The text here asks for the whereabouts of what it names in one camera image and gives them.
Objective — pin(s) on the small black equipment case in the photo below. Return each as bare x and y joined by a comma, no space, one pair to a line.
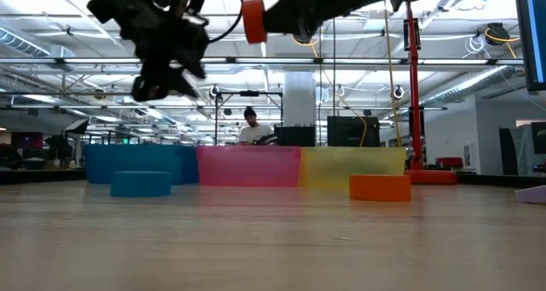
296,136

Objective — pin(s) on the yellow plastic bin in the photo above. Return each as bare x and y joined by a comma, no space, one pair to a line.
341,165

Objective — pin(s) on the blue tape roll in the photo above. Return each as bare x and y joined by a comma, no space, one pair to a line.
141,184

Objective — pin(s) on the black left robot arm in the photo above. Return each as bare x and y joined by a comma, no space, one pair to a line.
128,1

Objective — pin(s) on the red storage box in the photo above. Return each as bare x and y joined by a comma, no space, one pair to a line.
448,163

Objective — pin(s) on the black background rig frame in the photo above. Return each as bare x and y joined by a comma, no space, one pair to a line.
249,93

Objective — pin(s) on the black studio softbox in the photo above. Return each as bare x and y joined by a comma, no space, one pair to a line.
77,126

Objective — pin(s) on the red tape roll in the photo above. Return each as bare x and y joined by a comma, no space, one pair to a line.
253,22

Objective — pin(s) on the large black equipment case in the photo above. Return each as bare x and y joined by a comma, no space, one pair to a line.
350,131

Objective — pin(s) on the orange tape roll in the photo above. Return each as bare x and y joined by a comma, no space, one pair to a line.
379,188

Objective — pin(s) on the person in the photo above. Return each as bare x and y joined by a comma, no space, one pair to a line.
253,134

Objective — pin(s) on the blue plastic bin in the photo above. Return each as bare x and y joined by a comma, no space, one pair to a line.
141,158

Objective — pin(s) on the black background monitor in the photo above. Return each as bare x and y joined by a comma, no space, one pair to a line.
538,137

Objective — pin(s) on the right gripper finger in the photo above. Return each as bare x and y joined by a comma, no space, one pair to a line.
277,18

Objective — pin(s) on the pink plastic bin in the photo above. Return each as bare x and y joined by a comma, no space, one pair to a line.
249,165

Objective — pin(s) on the red desk lamp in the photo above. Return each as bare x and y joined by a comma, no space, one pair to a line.
414,112

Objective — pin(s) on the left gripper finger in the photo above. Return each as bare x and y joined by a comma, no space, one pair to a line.
199,65
162,84

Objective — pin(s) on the black computer monitor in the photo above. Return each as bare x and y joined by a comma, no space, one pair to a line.
529,35

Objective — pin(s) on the purple staple remover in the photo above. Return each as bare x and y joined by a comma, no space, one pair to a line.
533,195

